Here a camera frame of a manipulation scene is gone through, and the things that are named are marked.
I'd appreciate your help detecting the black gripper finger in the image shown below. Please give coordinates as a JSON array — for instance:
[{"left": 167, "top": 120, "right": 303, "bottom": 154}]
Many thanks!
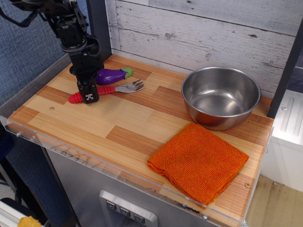
[{"left": 77, "top": 81, "right": 99, "bottom": 104}]

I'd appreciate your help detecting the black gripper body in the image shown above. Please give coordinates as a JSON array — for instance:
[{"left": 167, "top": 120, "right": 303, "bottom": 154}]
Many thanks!
[{"left": 69, "top": 48, "right": 104, "bottom": 84}]

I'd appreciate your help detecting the red handled metal fork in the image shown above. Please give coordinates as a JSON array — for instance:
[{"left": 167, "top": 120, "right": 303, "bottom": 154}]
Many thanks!
[{"left": 68, "top": 79, "right": 144, "bottom": 103}]

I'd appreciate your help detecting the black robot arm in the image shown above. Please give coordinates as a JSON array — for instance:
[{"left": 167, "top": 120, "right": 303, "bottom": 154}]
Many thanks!
[{"left": 0, "top": 0, "right": 104, "bottom": 104}]

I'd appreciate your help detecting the orange knitted towel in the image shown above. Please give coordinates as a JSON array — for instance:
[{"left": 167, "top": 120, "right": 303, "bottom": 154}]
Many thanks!
[{"left": 147, "top": 123, "right": 249, "bottom": 205}]

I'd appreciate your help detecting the purple toy eggplant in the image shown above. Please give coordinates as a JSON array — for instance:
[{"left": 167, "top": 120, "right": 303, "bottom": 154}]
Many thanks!
[{"left": 95, "top": 67, "right": 134, "bottom": 85}]

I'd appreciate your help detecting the stainless steel cabinet front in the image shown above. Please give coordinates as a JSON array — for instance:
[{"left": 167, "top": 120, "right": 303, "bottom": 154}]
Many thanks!
[{"left": 46, "top": 148, "right": 245, "bottom": 227}]

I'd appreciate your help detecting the silver button panel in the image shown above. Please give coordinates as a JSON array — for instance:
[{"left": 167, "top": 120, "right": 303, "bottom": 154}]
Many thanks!
[{"left": 99, "top": 190, "right": 158, "bottom": 227}]

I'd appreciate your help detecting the stainless steel bowl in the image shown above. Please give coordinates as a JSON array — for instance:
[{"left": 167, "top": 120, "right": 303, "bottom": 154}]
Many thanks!
[{"left": 181, "top": 67, "right": 261, "bottom": 131}]

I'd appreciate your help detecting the dark grey left post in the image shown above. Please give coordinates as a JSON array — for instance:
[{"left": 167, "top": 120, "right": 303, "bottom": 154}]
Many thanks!
[{"left": 86, "top": 0, "right": 112, "bottom": 61}]

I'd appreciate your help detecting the dark grey post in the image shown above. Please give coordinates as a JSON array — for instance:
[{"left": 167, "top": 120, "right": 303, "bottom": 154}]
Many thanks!
[
  {"left": 267, "top": 0, "right": 303, "bottom": 119},
  {"left": 86, "top": 0, "right": 112, "bottom": 61}
]

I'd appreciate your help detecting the dark grey right post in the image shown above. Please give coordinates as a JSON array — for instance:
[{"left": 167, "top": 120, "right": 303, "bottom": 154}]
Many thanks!
[{"left": 267, "top": 0, "right": 303, "bottom": 119}]

